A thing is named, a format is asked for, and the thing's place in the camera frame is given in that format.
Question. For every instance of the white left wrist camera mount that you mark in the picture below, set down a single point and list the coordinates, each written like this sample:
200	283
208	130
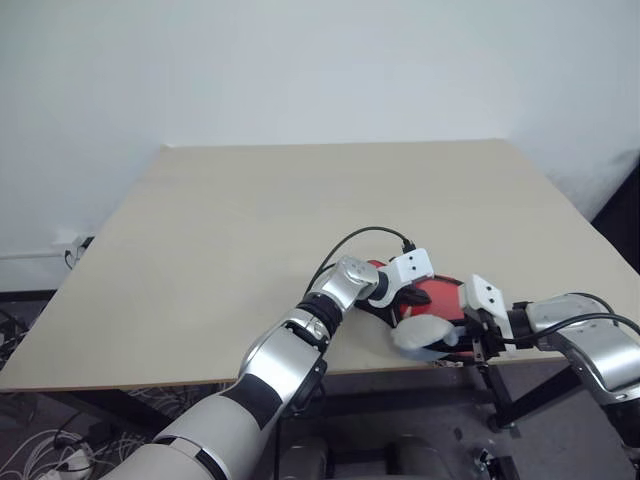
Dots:
412	267

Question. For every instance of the dark rounded shape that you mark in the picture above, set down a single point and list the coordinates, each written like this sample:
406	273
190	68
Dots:
306	460

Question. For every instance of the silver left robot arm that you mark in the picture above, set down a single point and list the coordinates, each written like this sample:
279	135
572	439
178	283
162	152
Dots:
280	360

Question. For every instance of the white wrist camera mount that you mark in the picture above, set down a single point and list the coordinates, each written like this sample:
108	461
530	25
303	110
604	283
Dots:
485	300
412	267

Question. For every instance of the white power strip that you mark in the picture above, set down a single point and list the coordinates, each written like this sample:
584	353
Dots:
72	461

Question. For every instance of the dark cabinet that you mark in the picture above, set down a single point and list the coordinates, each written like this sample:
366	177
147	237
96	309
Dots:
622	210

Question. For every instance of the white wall socket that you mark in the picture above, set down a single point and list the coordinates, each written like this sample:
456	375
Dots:
70	242

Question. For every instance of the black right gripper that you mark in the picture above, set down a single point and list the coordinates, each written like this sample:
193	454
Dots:
487	335

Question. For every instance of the red round object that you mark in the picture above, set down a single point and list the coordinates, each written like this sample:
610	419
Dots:
380	314

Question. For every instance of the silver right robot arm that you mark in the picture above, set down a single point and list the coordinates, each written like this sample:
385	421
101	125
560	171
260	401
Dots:
585	325

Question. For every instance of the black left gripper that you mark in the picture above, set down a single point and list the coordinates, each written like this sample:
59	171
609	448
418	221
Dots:
406	294

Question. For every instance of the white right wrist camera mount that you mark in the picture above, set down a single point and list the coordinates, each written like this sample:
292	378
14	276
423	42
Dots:
485	300

